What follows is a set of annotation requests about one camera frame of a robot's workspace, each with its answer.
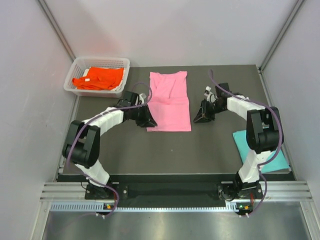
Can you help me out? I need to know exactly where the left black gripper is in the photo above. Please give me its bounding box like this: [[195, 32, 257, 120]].
[[130, 104, 157, 128]]

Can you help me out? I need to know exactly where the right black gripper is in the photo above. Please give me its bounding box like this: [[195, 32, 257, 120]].
[[192, 99, 226, 124]]

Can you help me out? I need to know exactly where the pink t shirt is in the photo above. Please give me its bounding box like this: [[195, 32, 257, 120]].
[[147, 71, 192, 132]]

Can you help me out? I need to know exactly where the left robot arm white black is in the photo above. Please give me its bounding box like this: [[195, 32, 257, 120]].
[[62, 91, 157, 200]]

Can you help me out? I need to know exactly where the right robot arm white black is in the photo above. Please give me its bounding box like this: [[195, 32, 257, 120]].
[[193, 83, 284, 201]]

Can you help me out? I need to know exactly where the orange t shirt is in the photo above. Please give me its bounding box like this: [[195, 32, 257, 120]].
[[71, 66, 125, 91]]

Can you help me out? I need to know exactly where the white plastic laundry basket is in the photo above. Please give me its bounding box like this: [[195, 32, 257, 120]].
[[63, 56, 131, 98]]

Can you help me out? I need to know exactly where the folded teal t shirt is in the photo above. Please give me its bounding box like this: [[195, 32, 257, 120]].
[[232, 129, 291, 174]]

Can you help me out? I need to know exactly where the slotted white cable duct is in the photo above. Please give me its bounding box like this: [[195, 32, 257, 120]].
[[50, 202, 250, 213]]

